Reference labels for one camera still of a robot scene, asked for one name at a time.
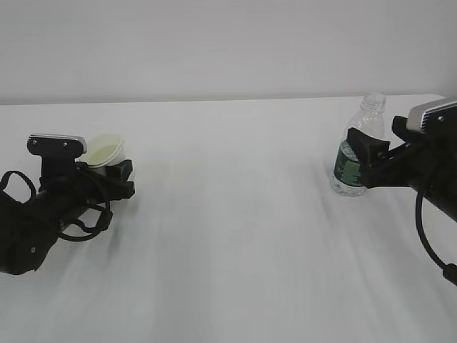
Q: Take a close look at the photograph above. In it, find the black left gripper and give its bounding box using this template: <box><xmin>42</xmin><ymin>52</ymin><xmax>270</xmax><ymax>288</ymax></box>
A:
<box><xmin>31</xmin><ymin>159</ymin><xmax>135</xmax><ymax>229</ymax></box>

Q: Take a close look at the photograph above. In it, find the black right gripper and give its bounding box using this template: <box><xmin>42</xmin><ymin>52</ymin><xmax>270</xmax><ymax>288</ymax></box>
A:
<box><xmin>346</xmin><ymin>116</ymin><xmax>456</xmax><ymax>214</ymax></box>

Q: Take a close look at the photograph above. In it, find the white paper cup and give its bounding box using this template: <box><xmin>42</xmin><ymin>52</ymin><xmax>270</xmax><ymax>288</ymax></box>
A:
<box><xmin>78</xmin><ymin>134</ymin><xmax>127</xmax><ymax>176</ymax></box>

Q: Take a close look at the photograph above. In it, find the clear plastic water bottle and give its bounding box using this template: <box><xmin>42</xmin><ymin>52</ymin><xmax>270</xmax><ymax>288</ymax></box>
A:
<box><xmin>328</xmin><ymin>91</ymin><xmax>388</xmax><ymax>197</ymax></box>

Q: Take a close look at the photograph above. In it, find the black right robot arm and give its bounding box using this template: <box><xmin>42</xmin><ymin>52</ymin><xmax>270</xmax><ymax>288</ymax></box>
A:
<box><xmin>346</xmin><ymin>116</ymin><xmax>456</xmax><ymax>220</ymax></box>

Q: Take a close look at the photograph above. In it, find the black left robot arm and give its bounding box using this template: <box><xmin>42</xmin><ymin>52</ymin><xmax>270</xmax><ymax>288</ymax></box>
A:
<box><xmin>1</xmin><ymin>159</ymin><xmax>135</xmax><ymax>275</ymax></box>

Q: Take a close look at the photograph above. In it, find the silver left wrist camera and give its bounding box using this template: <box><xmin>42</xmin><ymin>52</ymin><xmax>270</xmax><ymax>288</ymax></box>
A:
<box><xmin>26</xmin><ymin>134</ymin><xmax>87</xmax><ymax>166</ymax></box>

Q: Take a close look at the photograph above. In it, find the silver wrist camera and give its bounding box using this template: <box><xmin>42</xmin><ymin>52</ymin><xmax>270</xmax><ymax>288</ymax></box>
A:
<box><xmin>406</xmin><ymin>98</ymin><xmax>456</xmax><ymax>136</ymax></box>
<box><xmin>26</xmin><ymin>134</ymin><xmax>87</xmax><ymax>166</ymax></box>

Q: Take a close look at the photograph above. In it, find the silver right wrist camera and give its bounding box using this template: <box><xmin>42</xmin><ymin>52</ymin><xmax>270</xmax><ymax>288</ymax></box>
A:
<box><xmin>406</xmin><ymin>98</ymin><xmax>456</xmax><ymax>136</ymax></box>

